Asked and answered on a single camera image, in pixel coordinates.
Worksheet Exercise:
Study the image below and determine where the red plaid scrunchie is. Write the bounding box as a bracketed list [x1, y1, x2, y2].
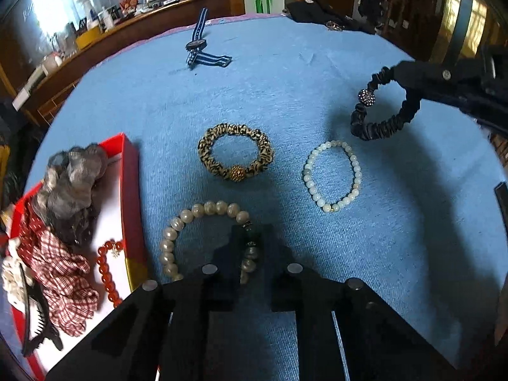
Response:
[18, 202, 100, 335]

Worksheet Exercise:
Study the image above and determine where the large pearl bracelet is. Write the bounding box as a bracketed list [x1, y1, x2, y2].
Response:
[159, 202, 263, 285]

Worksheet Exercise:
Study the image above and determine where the striped strap wristwatch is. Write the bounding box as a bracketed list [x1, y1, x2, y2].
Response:
[185, 8, 233, 69]

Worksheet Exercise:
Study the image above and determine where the black scrunchie with bead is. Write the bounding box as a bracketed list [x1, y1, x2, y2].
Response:
[350, 67, 421, 143]

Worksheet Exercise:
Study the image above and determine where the leopard print scrunchie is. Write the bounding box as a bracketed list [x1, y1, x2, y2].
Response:
[197, 124, 275, 182]

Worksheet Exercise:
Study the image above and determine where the cream scrunchie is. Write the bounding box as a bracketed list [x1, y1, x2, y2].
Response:
[0, 255, 28, 307]

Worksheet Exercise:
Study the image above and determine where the wooden counter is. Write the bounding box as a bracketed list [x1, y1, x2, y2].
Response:
[12, 0, 231, 124]

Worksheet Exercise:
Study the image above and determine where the red bead bracelet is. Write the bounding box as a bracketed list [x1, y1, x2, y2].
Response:
[96, 239, 125, 309]

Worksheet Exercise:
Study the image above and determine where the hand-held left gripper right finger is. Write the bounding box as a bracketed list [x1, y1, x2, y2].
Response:
[260, 224, 458, 381]

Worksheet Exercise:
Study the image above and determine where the black smartphone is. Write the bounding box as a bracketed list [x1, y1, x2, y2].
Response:
[493, 182, 508, 225]

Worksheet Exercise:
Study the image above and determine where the black hair claw clip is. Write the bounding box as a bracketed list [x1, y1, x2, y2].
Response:
[20, 274, 64, 357]

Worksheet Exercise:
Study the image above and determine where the pale green bead bracelet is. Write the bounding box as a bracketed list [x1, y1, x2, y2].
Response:
[303, 140, 363, 213]

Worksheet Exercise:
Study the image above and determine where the grey organza scrunchie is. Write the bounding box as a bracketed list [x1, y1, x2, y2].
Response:
[32, 145, 109, 247]

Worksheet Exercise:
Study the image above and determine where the dark jacket on post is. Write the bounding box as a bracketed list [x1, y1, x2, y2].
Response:
[357, 0, 391, 22]

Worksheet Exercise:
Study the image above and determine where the yellow container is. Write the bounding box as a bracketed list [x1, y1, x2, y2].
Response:
[75, 30, 101, 50]

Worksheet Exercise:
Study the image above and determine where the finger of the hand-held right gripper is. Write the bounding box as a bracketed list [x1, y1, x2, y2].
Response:
[391, 60, 484, 101]
[421, 94, 508, 135]

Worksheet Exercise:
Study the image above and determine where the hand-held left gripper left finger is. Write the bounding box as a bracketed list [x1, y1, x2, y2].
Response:
[45, 224, 263, 381]

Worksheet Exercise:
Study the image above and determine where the black bag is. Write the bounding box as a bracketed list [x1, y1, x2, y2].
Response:
[286, 0, 377, 35]

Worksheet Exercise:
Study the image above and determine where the blue table cloth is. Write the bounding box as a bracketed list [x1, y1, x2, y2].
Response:
[24, 13, 508, 381]

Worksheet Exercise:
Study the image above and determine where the red jewelry box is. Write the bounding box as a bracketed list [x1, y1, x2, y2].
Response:
[0, 134, 150, 381]

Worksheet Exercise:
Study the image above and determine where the wooden stair railing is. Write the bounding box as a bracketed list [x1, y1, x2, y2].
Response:
[371, 0, 425, 40]

